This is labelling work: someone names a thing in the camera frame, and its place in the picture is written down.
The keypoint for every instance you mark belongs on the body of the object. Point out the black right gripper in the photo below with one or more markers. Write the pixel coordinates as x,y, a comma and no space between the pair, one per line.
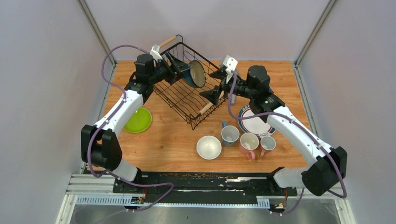
212,95

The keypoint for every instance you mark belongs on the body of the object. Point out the light blue mug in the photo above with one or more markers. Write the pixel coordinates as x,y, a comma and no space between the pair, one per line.
229,134

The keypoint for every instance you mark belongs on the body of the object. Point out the grey cylindrical handle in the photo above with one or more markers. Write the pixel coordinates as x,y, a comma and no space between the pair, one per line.
233,99

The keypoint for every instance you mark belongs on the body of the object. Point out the pink cup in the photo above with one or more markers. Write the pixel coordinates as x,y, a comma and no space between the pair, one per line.
248,144

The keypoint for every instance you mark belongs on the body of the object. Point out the beige ceramic bowl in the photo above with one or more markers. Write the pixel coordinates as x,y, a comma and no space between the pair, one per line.
208,147

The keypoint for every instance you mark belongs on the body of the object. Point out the small mauve cup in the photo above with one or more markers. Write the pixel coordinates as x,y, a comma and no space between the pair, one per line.
267,144

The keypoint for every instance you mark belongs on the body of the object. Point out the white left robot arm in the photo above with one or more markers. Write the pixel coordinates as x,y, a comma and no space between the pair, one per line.
99,142

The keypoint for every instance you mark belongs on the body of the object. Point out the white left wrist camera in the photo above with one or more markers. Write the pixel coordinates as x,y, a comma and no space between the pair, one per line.
154,52

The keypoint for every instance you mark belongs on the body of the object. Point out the colourful toy brick block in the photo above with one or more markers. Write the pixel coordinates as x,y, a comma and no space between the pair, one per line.
273,92

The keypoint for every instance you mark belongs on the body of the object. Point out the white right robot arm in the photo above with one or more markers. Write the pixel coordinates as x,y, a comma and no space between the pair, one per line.
326,165

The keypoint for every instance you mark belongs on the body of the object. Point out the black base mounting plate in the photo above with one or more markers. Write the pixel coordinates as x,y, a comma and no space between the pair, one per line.
204,188

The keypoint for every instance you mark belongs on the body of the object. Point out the dark blue ceramic bowl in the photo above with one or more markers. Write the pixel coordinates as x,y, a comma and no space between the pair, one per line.
195,76

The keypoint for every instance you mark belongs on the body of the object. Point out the lime green plate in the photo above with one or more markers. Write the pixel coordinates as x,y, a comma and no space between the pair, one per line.
140,121

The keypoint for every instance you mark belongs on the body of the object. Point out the white plate dark striped rim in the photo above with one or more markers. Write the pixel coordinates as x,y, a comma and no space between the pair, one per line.
254,125

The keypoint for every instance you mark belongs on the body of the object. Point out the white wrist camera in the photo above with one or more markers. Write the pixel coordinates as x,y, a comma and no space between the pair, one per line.
154,52
230,64

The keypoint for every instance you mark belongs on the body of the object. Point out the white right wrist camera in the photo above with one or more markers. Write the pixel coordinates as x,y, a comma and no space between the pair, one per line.
230,64

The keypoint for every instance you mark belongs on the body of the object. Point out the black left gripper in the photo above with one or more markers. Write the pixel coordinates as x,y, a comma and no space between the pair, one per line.
179,66

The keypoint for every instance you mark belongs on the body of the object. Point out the black wire dish rack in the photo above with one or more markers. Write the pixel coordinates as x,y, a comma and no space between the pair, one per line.
182,98

